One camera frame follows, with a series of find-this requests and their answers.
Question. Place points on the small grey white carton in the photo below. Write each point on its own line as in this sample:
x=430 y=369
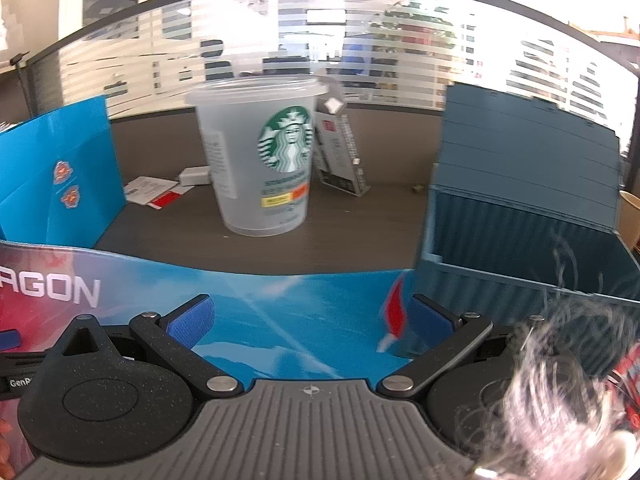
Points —
x=340 y=160

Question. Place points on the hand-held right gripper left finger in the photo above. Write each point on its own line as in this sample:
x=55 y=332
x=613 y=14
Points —
x=192 y=322

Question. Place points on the blue paper bag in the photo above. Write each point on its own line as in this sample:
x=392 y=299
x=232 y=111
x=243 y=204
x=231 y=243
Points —
x=30 y=210

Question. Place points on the blue container storage box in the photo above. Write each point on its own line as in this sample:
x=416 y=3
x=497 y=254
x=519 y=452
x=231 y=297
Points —
x=500 y=160

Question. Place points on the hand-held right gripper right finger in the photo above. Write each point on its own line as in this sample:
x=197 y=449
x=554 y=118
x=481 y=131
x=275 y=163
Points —
x=427 y=322

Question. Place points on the green plant behind glass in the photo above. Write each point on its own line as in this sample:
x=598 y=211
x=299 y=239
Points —
x=420 y=20

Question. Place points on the clear plastic cup green logo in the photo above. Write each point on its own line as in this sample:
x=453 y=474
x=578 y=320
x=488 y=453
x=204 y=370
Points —
x=240 y=160

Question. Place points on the brown paper cup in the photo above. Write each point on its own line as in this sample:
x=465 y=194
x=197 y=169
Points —
x=631 y=215

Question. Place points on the printed desk mat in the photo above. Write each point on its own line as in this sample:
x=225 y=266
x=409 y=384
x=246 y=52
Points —
x=300 y=310

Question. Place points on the white printed paper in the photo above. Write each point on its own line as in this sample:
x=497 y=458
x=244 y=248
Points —
x=145 y=186

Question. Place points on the white charger adapter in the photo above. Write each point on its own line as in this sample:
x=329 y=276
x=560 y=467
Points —
x=195 y=176

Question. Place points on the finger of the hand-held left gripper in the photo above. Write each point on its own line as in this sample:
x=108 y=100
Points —
x=10 y=341

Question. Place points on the grey fur trim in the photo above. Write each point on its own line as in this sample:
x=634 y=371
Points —
x=550 y=410

